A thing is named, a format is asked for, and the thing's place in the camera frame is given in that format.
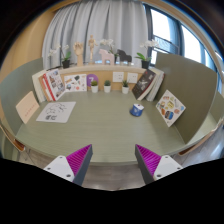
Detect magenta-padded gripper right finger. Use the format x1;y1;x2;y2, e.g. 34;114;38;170
134;143;184;185

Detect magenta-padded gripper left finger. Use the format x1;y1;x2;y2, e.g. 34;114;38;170
43;143;94;187

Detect blue and white computer mouse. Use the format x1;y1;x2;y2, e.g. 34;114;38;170
129;103;145;117

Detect food picture sticker sheet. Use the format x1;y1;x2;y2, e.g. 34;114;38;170
155;89;187;128

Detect peach card with red text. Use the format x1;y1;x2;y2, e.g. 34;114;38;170
15;90;41;125

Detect brown-spined book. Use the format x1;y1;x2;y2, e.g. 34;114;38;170
38;74;51;102

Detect red-spined photo cover book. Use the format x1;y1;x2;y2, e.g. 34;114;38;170
42;68;67;102

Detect white books stack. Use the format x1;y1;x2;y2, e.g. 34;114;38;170
145;66;166;102

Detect green felt partition panel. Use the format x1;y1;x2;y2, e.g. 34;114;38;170
0;57;44;134
154;51;218;145

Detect white cartoon sticker sheet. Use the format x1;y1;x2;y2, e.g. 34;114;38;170
63;73;88;93

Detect black cover book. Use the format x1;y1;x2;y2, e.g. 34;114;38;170
131;68;157;100

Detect small succulent in white pot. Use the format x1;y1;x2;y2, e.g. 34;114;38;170
103;79;112;94
90;80;100;94
121;79;130;95

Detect thick white book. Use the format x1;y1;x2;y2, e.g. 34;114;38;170
31;70;47;103

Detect round purple number sign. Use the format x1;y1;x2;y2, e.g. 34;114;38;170
86;73;100;88

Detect white orchid in black pot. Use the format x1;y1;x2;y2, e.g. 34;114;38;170
48;44;72;70
134;38;160;70
99;38;120;64

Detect light wooden desk shelf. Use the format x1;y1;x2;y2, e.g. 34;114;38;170
58;63;148;92

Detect wooden hand model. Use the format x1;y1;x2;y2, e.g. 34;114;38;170
73;41;85;67

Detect dark grey horse figure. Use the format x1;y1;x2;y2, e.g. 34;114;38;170
116;49;133;65

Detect pink horse figure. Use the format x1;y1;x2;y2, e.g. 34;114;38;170
98;48;116;66

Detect dark framed window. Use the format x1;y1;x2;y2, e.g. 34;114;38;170
143;4;224;94

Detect wooden artist mannequin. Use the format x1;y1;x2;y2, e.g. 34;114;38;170
87;34;99;65

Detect grey white curtain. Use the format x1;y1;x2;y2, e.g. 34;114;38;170
41;0;149;70

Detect white wall socket plate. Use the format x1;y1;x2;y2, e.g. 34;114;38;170
112;71;125;83
126;72;139;84

